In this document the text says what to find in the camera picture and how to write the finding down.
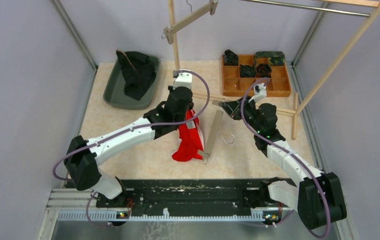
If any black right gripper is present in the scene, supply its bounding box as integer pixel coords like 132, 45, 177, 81
220, 94, 262, 134

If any wooden compartment tray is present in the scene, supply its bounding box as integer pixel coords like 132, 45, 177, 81
220, 54, 292, 97

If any grey plastic bin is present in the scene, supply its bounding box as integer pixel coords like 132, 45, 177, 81
104, 50, 160, 110

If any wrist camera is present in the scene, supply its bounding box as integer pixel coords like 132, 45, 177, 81
172, 70, 192, 90
249, 83, 267, 103

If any red underwear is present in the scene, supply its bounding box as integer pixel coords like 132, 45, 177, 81
172, 117, 204, 162

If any dark rolled sock right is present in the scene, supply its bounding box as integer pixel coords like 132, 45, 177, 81
255, 63, 272, 78

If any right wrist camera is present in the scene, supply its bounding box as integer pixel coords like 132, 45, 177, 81
249, 83, 267, 103

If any wooden clothes rack frame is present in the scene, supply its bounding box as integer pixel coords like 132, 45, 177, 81
167, 0, 380, 141

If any black striped garment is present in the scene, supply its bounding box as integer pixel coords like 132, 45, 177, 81
116, 50, 157, 101

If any beige clip hanger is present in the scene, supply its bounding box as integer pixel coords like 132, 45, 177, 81
161, 0, 218, 45
198, 109, 235, 165

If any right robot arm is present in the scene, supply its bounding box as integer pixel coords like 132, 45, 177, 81
218, 98, 347, 230

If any dark folded sock top-left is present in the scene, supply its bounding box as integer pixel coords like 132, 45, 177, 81
223, 49, 239, 66

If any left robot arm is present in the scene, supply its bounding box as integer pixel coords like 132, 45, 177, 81
63, 86, 193, 207

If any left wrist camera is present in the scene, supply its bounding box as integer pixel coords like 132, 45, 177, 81
172, 70, 192, 90

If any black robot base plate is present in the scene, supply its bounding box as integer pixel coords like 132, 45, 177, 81
91, 178, 286, 221

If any dark folded sock middle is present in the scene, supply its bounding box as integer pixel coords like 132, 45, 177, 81
239, 64, 256, 78

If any aluminium front rail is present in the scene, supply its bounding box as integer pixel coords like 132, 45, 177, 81
47, 185, 288, 225

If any camouflage folded cloth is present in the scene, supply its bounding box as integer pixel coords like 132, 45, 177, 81
255, 51, 285, 66

